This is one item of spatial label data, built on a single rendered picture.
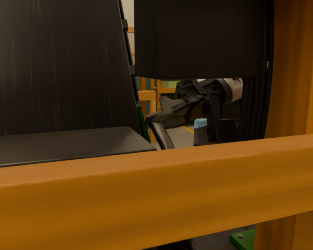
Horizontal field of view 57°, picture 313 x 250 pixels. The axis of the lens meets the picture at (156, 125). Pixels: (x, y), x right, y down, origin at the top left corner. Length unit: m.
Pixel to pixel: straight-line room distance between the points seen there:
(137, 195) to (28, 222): 0.10
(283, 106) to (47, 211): 0.36
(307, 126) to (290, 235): 0.17
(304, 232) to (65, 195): 0.38
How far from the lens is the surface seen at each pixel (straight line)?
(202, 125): 1.38
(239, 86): 0.77
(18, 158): 0.46
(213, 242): 0.85
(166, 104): 0.69
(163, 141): 0.66
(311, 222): 0.53
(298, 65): 0.47
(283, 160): 0.37
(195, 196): 0.32
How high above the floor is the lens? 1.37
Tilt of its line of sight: 12 degrees down
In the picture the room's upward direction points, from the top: straight up
